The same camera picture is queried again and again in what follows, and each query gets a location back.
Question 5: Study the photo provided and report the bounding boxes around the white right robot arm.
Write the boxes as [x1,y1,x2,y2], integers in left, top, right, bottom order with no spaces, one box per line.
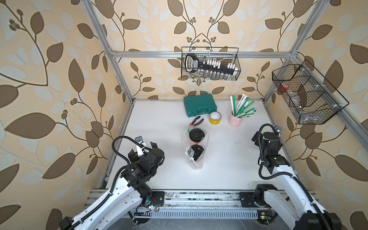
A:
[252,129,342,230]

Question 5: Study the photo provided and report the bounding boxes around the clear plastic carrier bag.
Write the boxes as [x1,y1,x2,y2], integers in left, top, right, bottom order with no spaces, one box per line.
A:
[181,126,209,170]

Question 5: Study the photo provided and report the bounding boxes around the yellow tape roll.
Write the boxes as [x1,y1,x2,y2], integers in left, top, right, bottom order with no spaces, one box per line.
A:
[209,112,222,125]

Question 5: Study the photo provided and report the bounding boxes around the pink metal straw bucket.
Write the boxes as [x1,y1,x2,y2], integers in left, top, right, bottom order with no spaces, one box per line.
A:
[228,112,243,127]

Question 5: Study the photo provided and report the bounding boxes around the orange black cutting pliers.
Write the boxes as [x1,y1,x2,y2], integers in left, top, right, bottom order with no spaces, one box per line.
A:
[190,116,204,126]

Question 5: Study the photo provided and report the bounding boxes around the green plastic tool case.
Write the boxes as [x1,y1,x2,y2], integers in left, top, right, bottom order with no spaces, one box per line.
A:
[183,94,217,117]

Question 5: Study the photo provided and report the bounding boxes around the black socket set holder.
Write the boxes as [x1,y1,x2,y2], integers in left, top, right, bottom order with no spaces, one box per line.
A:
[181,52,241,76]

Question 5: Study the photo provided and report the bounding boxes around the red milk tea cup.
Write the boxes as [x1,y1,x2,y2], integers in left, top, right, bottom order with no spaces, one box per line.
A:
[189,128,205,143]
[186,145,205,170]

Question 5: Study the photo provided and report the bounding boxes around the aluminium frame rail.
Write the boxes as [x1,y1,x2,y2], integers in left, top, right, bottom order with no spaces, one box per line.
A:
[81,1,329,104]

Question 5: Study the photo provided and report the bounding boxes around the black wire basket back wall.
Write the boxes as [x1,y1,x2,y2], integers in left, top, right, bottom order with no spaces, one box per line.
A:
[181,46,241,81]

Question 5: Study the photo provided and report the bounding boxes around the black wire basket wall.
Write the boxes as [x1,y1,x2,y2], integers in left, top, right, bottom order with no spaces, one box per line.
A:
[181,46,241,81]
[272,59,349,125]

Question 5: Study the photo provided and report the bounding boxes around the bundle of wrapped straws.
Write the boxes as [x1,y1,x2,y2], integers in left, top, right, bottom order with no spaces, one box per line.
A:
[230,94,256,118]

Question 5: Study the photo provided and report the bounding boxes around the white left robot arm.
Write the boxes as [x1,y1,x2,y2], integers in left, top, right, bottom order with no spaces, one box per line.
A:
[59,142,165,230]

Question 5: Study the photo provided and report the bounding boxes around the black wire basket right wall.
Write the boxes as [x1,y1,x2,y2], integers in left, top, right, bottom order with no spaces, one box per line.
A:
[272,59,349,125]

